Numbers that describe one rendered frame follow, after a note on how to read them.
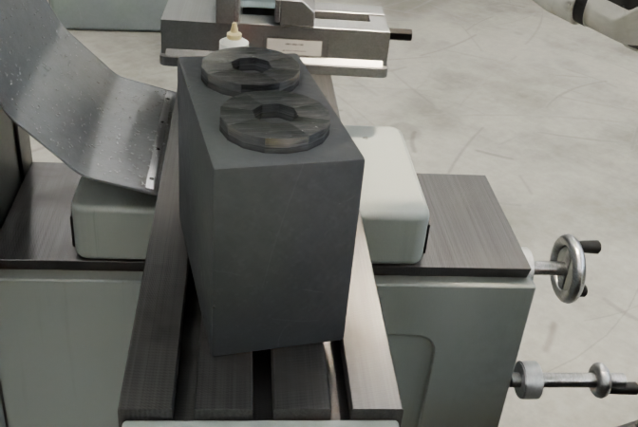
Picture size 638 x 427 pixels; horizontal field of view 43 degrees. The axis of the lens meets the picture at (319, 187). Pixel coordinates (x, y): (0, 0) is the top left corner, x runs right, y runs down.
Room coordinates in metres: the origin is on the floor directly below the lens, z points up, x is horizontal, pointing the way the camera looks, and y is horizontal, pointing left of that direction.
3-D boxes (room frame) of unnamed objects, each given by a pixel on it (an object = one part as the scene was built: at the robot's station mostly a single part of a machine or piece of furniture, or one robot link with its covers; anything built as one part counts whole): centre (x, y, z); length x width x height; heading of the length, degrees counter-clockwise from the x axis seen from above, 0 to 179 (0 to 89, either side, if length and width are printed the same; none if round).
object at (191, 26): (1.21, 0.09, 1.02); 0.35 x 0.15 x 0.11; 95
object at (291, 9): (1.22, 0.06, 1.06); 0.12 x 0.06 x 0.04; 5
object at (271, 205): (0.63, 0.06, 1.07); 0.22 x 0.12 x 0.20; 18
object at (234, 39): (1.04, 0.13, 1.02); 0.04 x 0.04 x 0.11
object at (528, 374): (0.98, -0.44, 0.55); 0.22 x 0.06 x 0.06; 97
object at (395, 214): (1.05, 0.10, 0.83); 0.50 x 0.35 x 0.12; 97
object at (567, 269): (1.11, -0.40, 0.67); 0.16 x 0.12 x 0.12; 97
